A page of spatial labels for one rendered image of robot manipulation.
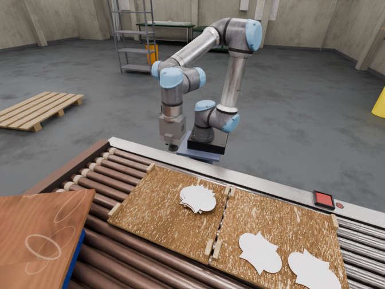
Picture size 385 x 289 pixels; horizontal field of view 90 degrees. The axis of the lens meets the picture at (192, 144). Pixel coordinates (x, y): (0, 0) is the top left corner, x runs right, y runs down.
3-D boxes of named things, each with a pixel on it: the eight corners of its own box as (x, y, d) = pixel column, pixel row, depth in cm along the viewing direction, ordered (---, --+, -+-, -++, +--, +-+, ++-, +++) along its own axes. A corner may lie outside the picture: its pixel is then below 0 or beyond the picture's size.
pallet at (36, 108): (48, 96, 410) (46, 90, 403) (88, 101, 394) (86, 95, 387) (-23, 129, 301) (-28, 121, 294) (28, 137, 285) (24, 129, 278)
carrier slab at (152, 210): (153, 167, 102) (153, 164, 101) (230, 189, 90) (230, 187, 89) (107, 222, 76) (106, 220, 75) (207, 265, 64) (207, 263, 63)
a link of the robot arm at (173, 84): (189, 69, 62) (171, 75, 57) (189, 101, 69) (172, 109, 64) (172, 64, 66) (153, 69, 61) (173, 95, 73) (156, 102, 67)
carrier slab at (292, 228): (231, 189, 90) (232, 187, 89) (330, 218, 79) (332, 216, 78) (209, 265, 64) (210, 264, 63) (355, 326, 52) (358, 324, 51)
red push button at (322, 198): (314, 194, 90) (315, 191, 89) (329, 198, 88) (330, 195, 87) (315, 203, 85) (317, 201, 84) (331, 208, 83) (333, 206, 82)
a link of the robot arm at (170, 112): (177, 108, 64) (156, 104, 66) (177, 120, 67) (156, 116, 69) (186, 100, 70) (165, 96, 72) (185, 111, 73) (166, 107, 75)
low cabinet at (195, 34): (242, 46, 956) (245, 27, 907) (240, 54, 804) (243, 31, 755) (201, 44, 998) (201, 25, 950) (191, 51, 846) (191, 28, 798)
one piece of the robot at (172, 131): (152, 111, 66) (155, 149, 76) (176, 117, 63) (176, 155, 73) (165, 101, 73) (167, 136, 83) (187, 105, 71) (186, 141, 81)
